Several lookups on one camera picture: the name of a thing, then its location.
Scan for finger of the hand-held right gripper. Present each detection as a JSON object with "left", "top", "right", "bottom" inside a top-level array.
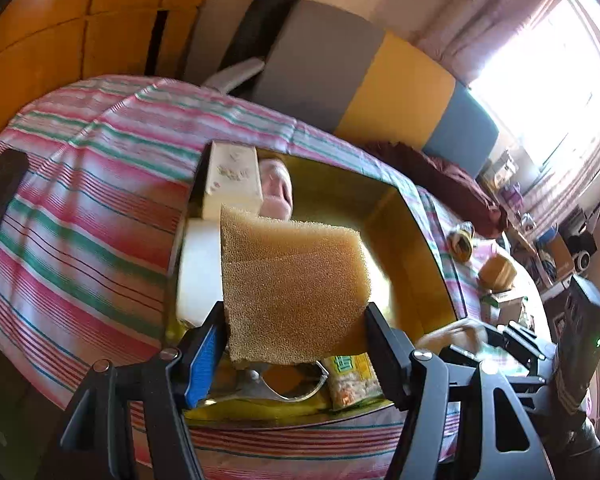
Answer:
[
  {"left": 502, "top": 322, "right": 555, "bottom": 363},
  {"left": 440, "top": 347, "right": 548, "bottom": 398}
]

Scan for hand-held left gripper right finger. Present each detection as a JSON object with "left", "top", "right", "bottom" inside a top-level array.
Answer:
[{"left": 362, "top": 302, "right": 553, "bottom": 480}]

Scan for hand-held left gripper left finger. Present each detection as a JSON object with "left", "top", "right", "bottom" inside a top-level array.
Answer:
[{"left": 55, "top": 300, "right": 228, "bottom": 480}]

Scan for white soft cloth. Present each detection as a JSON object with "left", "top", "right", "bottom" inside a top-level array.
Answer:
[{"left": 417, "top": 320, "right": 486, "bottom": 356}]

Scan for tan sponge sheet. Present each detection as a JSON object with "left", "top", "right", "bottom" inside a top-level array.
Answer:
[{"left": 220, "top": 204, "right": 371, "bottom": 366}]

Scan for gold metal tin container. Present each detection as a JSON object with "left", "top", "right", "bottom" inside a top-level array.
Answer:
[{"left": 165, "top": 142, "right": 468, "bottom": 421}]

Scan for person's right forearm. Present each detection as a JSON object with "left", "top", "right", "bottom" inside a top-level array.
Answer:
[{"left": 562, "top": 412, "right": 600, "bottom": 466}]

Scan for green yellow snack packet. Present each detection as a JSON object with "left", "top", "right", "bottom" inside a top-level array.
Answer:
[{"left": 325, "top": 352, "right": 386, "bottom": 411}]

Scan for small white green carton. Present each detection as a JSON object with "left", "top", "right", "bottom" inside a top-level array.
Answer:
[{"left": 480, "top": 290, "right": 528, "bottom": 326}]

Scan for metal tongs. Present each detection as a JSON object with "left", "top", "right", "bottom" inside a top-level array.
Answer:
[{"left": 215, "top": 360, "right": 331, "bottom": 406}]

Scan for cluttered side table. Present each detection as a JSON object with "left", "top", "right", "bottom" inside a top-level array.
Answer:
[{"left": 480, "top": 150, "right": 600, "bottom": 291}]

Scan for yellow plush toy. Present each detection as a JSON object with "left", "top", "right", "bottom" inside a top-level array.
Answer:
[{"left": 447, "top": 222, "right": 477, "bottom": 263}]

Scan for striped pink green tablecloth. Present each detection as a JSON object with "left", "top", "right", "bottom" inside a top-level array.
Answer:
[{"left": 0, "top": 76, "right": 551, "bottom": 466}]

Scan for maroon cloth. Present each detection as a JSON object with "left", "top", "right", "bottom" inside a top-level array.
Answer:
[{"left": 365, "top": 141, "right": 508, "bottom": 238}]

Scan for pink soft item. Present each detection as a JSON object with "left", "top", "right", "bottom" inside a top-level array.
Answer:
[{"left": 257, "top": 157, "right": 295, "bottom": 221}]

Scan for white floral box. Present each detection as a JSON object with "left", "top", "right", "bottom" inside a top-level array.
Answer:
[{"left": 201, "top": 141, "right": 263, "bottom": 221}]

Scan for black remote control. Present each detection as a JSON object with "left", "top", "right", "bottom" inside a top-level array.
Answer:
[{"left": 0, "top": 149, "right": 30, "bottom": 256}]

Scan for white chair armrest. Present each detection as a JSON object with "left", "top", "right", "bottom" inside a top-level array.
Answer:
[{"left": 202, "top": 57, "right": 266, "bottom": 93}]

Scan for grey yellow blue sofa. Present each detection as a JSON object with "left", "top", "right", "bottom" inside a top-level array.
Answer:
[{"left": 252, "top": 0, "right": 501, "bottom": 176}]

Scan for pink curtain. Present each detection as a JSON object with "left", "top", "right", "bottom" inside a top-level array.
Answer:
[{"left": 420, "top": 0, "right": 566, "bottom": 76}]

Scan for wooden cabinet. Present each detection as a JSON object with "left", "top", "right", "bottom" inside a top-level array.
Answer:
[{"left": 0, "top": 0, "right": 216, "bottom": 131}]

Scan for black rolled mat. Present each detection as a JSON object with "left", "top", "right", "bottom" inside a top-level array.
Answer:
[{"left": 217, "top": 0, "right": 308, "bottom": 73}]

